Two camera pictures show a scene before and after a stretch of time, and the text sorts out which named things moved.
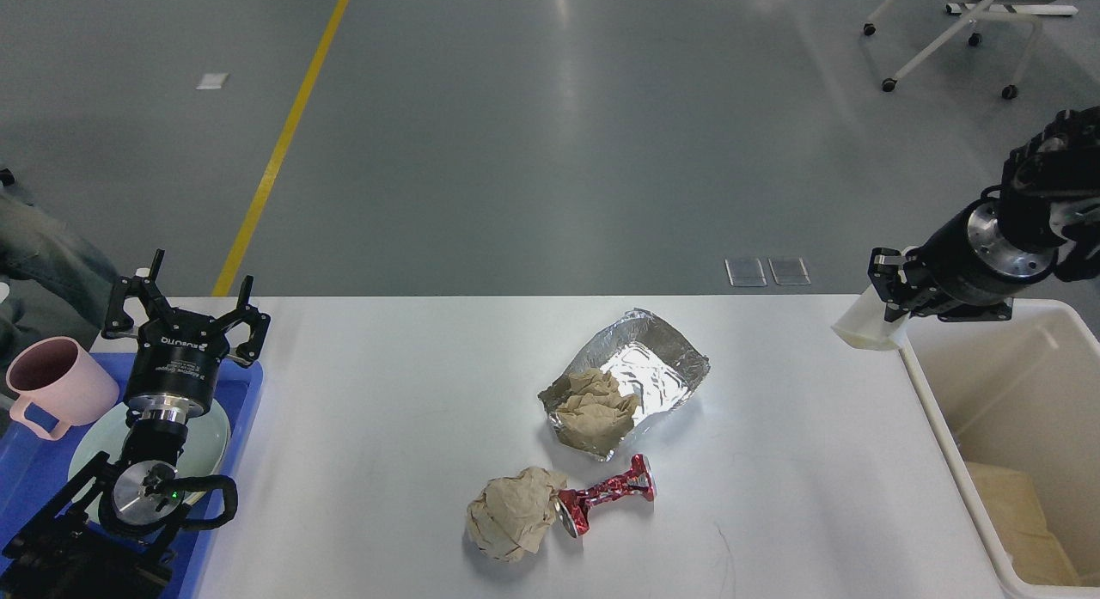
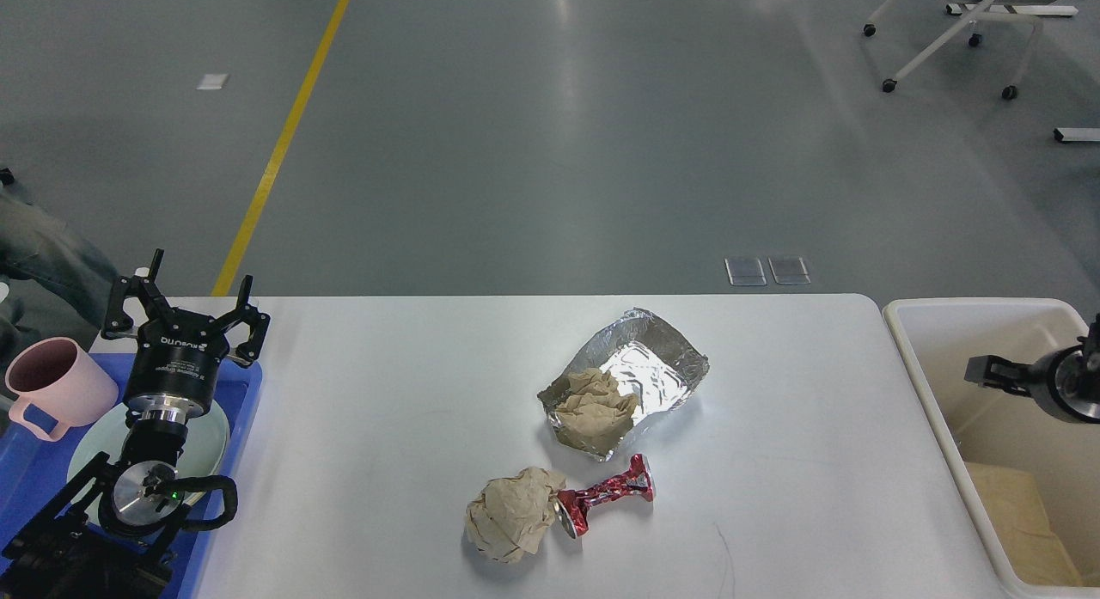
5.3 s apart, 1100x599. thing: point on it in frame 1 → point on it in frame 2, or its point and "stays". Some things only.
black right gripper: (968, 260) → (1066, 382)
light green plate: (205, 453) stays
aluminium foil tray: (643, 357) stays
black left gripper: (174, 368) stays
